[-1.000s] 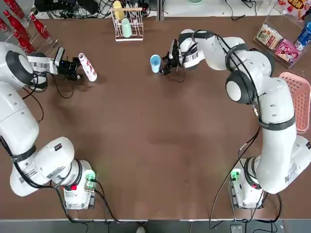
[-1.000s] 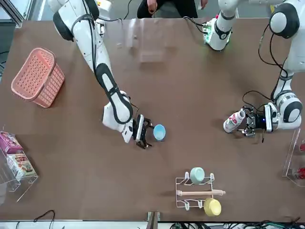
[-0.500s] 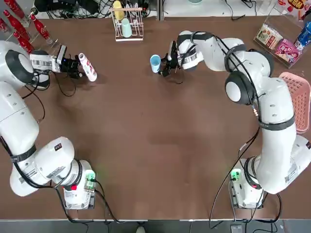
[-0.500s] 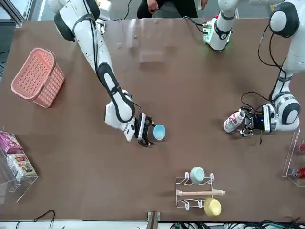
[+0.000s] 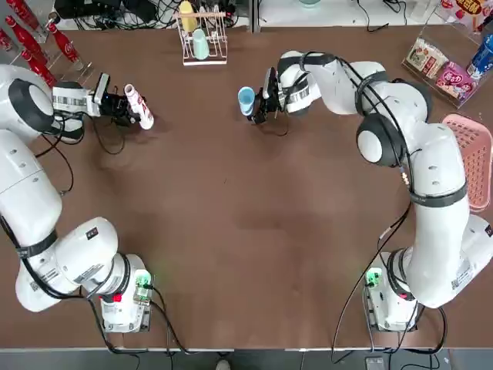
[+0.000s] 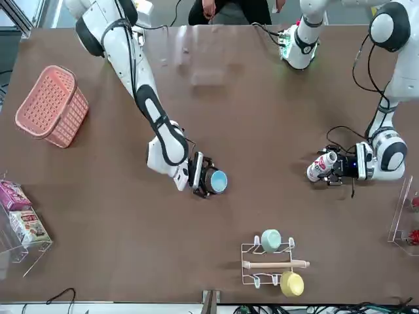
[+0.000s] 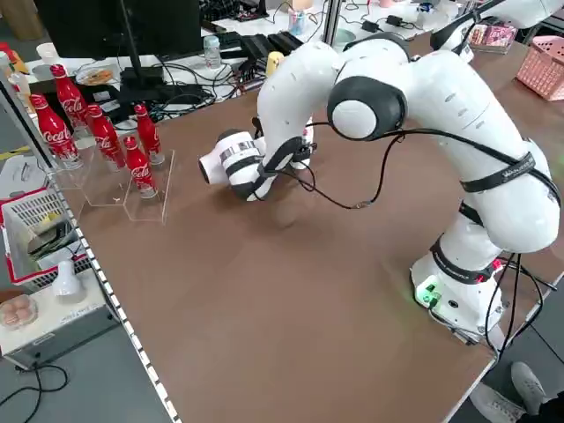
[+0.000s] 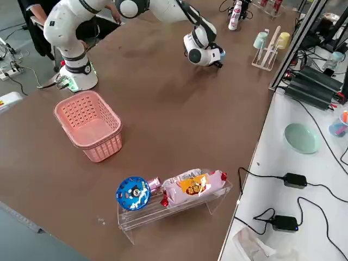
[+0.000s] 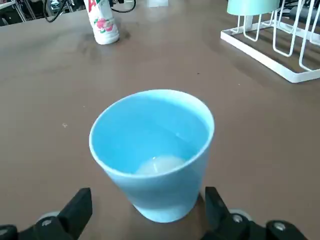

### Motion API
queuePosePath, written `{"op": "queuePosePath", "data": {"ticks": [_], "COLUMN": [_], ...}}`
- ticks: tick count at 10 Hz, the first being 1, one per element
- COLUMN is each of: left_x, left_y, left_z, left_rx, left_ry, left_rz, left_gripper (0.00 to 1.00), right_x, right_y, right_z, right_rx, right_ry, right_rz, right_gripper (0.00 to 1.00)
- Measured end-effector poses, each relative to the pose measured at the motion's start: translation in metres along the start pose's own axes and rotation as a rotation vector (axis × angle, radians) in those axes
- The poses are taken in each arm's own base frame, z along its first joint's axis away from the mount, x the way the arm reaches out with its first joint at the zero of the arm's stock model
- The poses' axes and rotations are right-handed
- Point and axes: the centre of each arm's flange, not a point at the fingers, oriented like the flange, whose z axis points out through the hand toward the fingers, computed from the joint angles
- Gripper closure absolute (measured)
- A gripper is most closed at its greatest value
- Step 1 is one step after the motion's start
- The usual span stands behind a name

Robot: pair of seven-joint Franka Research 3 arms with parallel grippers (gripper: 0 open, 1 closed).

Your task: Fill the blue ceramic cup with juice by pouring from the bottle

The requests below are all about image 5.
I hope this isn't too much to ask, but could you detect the white wire cup rack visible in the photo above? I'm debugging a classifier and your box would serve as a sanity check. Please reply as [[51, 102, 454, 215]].
[[176, 9, 230, 67]]

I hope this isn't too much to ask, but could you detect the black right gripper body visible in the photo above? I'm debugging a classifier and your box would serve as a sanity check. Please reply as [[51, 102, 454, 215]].
[[257, 87, 284, 117]]

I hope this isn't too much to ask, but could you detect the black power supply unit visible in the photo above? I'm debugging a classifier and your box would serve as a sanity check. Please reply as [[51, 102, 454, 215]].
[[53, 0, 124, 20]]

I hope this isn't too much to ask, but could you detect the clear acrylic snack shelf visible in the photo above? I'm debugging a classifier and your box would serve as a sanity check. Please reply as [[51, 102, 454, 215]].
[[400, 0, 493, 109]]

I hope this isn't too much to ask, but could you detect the clear acrylic bottle shelf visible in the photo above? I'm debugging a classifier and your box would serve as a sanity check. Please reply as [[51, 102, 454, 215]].
[[0, 0, 94, 80]]

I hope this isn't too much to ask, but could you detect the red cola bottle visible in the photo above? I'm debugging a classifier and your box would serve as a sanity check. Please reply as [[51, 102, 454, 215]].
[[0, 27, 15, 52], [21, 48, 58, 89], [5, 0, 40, 32], [46, 22, 81, 65]]

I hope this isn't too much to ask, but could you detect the purple snack packet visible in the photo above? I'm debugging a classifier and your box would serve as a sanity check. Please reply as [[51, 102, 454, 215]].
[[434, 60, 478, 100]]

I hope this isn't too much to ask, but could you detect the pink snack packet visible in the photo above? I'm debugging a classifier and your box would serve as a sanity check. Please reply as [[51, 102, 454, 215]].
[[441, 0, 493, 32]]

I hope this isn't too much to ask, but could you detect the pink plastic basket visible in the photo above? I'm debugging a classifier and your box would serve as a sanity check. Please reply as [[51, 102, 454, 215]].
[[441, 113, 493, 215]]

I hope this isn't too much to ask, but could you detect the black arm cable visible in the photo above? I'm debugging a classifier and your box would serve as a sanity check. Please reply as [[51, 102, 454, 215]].
[[34, 111, 128, 196], [330, 52, 448, 363]]

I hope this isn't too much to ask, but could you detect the yellow cup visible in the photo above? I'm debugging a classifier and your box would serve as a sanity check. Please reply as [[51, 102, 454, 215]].
[[178, 0, 198, 34]]

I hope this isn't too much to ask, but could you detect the pale green cup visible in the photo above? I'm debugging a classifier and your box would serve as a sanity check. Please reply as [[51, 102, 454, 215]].
[[191, 28, 211, 62]]

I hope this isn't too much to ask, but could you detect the blue ceramic cup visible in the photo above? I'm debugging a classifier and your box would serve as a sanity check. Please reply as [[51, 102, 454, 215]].
[[237, 86, 257, 117]]

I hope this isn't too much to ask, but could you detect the white snack packet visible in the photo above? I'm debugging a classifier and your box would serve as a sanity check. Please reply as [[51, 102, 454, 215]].
[[407, 37, 450, 79]]

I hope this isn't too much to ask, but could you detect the white juice bottle red label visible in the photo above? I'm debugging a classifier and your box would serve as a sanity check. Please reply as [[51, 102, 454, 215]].
[[123, 84, 155, 131]]

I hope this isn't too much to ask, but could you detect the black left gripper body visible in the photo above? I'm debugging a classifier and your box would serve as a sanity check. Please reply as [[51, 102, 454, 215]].
[[100, 91, 132, 126]]

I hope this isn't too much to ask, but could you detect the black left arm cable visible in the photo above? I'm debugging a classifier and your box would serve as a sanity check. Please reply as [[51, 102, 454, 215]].
[[34, 111, 128, 196]]

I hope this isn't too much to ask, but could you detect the blue round snack tub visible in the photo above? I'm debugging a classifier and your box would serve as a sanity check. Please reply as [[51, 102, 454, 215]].
[[466, 32, 493, 81]]

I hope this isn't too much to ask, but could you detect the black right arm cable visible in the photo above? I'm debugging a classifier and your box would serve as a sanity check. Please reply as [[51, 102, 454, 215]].
[[330, 52, 448, 363]]

